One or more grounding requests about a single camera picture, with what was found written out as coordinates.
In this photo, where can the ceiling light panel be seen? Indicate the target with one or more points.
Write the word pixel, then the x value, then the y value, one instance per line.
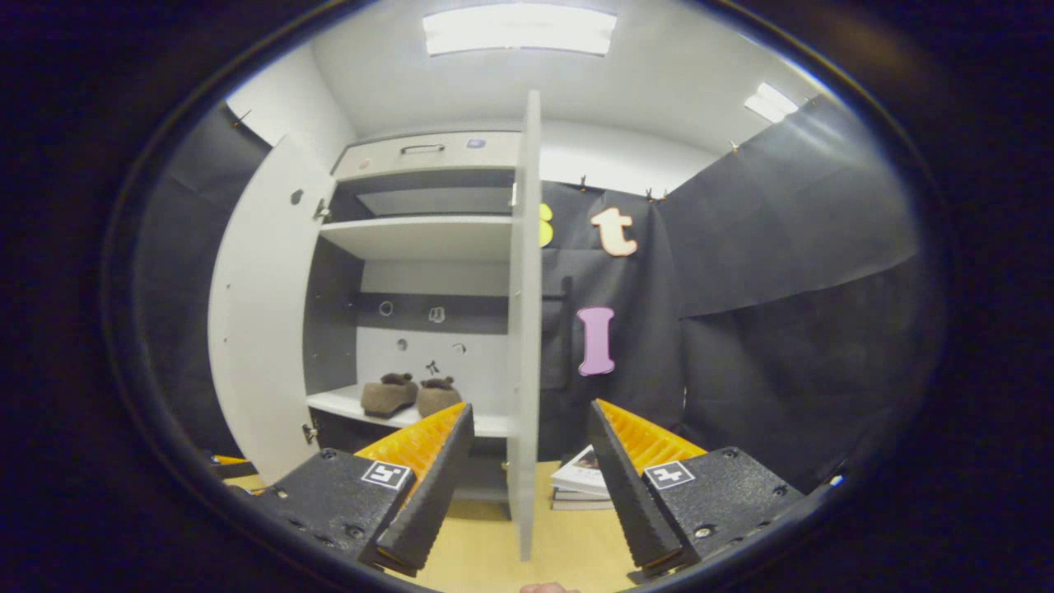
pixel 770 103
pixel 519 29

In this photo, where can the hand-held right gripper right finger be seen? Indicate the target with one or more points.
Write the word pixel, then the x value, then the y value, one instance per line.
pixel 630 494

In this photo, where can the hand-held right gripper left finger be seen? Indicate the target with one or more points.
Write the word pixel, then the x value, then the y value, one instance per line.
pixel 436 486

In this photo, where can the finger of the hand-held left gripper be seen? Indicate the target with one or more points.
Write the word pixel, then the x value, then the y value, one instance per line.
pixel 226 459

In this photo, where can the black backdrop cloth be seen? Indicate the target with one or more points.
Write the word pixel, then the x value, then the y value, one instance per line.
pixel 782 288
pixel 189 288

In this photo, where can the brown fuzzy shoe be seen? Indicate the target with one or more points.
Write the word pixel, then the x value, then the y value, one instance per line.
pixel 389 395
pixel 436 397

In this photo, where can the white shoe cabinet door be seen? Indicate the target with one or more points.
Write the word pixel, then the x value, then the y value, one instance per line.
pixel 263 329
pixel 524 329

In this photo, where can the white shoe cabinet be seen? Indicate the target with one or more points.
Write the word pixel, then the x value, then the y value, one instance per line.
pixel 420 239

